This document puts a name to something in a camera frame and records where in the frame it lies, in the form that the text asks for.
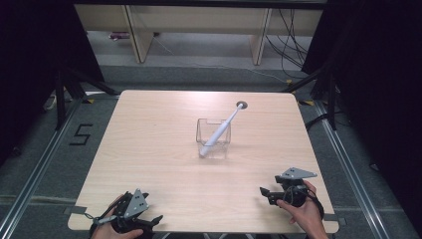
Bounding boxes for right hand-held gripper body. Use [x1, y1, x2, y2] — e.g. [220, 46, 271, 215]
[270, 166, 318, 209]

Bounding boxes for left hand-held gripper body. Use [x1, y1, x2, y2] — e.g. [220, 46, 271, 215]
[92, 188, 151, 234]

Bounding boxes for white electric toothbrush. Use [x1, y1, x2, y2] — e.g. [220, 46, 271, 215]
[198, 102, 245, 158]

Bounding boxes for clear plastic container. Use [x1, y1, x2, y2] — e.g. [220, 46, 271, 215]
[195, 118, 232, 160]

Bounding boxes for person's right hand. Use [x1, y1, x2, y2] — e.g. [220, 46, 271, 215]
[276, 180, 325, 238]

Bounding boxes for person's left hand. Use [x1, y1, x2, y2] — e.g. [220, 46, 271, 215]
[91, 194, 144, 239]

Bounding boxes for grey tape strip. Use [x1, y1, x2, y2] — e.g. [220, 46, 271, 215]
[322, 213, 348, 227]
[63, 205, 89, 215]

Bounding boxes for black metal stand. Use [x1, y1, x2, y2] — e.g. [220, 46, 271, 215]
[54, 66, 121, 131]
[282, 64, 338, 131]

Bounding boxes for pink thing on floor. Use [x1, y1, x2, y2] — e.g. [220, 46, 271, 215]
[107, 31, 130, 42]

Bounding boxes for black wrist strap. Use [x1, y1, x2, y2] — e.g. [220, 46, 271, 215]
[89, 191, 131, 238]
[307, 189, 325, 221]

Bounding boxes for metal floor rail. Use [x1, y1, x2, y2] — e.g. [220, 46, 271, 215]
[0, 99, 85, 239]
[314, 101, 393, 239]

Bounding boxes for black floor cable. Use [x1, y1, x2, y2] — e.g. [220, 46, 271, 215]
[305, 112, 330, 131]

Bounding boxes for white strap on floor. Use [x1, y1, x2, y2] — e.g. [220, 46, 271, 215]
[42, 94, 60, 112]

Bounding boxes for bundle of black cables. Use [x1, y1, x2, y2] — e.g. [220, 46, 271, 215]
[265, 9, 311, 80]

